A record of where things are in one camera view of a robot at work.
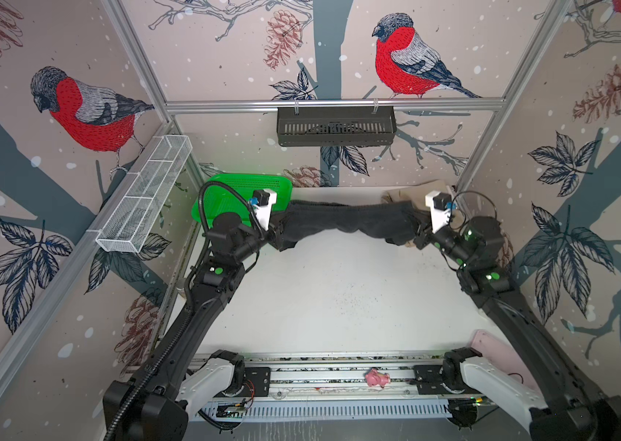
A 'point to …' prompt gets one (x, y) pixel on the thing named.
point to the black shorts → (397, 222)
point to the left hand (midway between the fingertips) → (289, 213)
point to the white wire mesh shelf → (143, 193)
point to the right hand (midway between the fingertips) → (405, 214)
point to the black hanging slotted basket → (336, 126)
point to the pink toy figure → (375, 378)
